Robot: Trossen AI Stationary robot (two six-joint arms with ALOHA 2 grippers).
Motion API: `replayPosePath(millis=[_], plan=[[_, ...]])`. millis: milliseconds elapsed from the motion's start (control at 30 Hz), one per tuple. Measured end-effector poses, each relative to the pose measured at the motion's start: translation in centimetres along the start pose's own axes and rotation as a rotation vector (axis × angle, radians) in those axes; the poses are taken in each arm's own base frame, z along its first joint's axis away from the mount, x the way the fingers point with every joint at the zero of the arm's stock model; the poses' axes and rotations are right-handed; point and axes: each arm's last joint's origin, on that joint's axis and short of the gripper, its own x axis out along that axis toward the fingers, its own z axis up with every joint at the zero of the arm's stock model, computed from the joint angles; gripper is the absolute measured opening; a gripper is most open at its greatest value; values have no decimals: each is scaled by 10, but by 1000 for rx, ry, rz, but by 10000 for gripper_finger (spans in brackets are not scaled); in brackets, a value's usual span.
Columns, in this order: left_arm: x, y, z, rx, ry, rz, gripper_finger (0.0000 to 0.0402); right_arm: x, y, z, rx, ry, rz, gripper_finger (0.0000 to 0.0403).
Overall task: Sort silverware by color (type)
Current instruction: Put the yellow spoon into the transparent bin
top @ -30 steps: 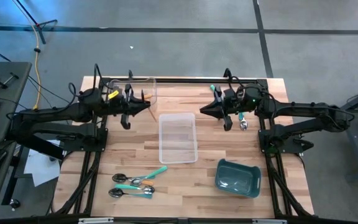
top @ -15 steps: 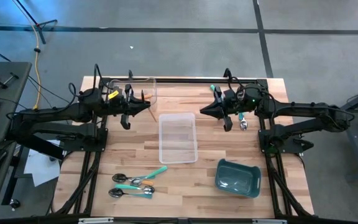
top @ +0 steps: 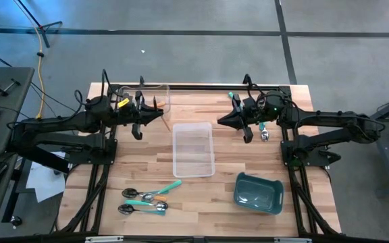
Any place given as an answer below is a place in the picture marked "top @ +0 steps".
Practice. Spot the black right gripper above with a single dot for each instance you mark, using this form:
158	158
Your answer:
255	113

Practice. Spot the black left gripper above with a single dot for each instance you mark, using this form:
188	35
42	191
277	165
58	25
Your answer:
127	116

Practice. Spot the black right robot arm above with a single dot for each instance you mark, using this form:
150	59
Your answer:
333	118

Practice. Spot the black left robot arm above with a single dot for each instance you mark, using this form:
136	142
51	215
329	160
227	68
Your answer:
52	126

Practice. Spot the clear plastic container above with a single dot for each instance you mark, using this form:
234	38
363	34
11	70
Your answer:
144	92

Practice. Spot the yellow label tag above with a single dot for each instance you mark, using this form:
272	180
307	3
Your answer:
123	102

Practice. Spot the black table clamp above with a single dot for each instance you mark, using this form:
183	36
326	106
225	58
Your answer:
141	80
246	79

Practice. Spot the frosted plastic bin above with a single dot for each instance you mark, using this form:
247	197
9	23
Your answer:
194	150

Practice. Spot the white paper sheets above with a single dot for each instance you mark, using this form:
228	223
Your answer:
42	182

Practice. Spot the grey desk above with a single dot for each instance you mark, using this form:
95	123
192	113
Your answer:
12	111

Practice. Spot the black tripod stand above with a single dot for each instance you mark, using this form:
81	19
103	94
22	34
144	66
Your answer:
29	13

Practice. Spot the black caster wheel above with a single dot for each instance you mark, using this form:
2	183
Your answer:
15	221

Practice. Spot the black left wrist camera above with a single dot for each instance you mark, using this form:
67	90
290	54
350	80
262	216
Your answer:
133	106

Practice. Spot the black aluminium rig frame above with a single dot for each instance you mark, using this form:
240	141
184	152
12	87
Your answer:
198	87

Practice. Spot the silver bracket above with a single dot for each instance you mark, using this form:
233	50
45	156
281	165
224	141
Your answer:
103	239

